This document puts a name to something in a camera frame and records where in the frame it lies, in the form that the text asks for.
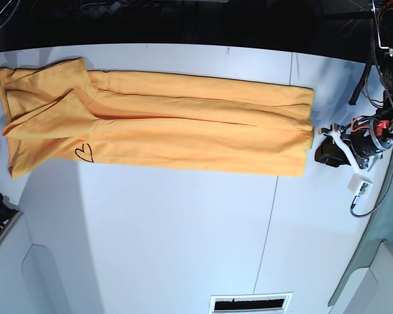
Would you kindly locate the yellow t-shirt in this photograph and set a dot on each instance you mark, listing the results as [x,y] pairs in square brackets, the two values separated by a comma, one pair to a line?
[133,118]

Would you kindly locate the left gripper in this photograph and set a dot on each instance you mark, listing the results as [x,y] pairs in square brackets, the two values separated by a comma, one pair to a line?
[355,143]

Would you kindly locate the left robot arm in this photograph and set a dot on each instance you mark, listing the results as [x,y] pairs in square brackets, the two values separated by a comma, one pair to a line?
[376,82]

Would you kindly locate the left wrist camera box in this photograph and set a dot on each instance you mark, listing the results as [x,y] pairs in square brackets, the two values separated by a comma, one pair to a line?
[360,185]

